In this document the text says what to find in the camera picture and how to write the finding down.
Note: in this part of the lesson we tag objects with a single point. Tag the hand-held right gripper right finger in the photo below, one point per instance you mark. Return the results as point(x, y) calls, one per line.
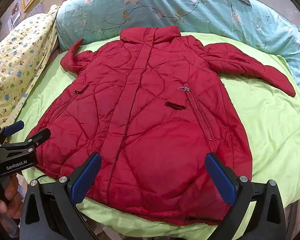
point(220, 175)

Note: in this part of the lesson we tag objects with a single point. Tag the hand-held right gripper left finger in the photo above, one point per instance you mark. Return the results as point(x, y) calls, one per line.
point(86, 173)

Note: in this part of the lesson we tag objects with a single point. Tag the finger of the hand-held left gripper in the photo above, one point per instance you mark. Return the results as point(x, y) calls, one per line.
point(15, 126)
point(38, 136)

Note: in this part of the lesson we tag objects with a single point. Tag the red quilted jacket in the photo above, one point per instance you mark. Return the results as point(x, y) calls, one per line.
point(150, 120)

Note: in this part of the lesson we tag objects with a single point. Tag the person's left hand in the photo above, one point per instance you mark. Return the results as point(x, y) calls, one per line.
point(8, 195)

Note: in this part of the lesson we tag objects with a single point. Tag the yellow printed blanket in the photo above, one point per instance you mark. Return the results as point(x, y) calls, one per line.
point(17, 65)

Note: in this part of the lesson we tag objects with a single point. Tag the green bed sheet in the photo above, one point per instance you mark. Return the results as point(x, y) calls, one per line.
point(270, 130)

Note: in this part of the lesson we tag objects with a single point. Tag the blue floral quilt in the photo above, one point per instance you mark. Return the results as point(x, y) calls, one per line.
point(165, 10)

